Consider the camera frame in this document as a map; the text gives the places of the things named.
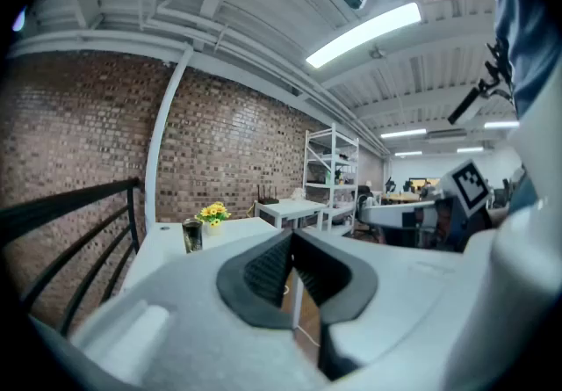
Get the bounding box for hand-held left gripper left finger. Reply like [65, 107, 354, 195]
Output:
[69, 228, 335, 391]

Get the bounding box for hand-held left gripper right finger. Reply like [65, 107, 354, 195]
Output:
[292, 228, 497, 386]

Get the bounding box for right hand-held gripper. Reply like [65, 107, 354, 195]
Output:
[357, 159, 495, 253]

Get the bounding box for wooden office desk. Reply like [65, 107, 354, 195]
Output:
[381, 191, 434, 204]

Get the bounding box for white metal shelf rack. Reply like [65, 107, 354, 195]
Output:
[304, 121, 361, 237]

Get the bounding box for white side table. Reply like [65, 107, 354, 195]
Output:
[253, 198, 329, 233]

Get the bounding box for sunflowers in white pot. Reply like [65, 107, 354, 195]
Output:
[194, 201, 233, 236]

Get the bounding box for black router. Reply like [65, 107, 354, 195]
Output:
[256, 184, 280, 206]

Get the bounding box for black metal railing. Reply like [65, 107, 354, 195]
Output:
[0, 177, 142, 340]

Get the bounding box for white pipe column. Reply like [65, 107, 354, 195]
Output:
[143, 42, 195, 228]

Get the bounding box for person's blue clothing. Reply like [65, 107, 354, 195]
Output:
[485, 0, 562, 118]

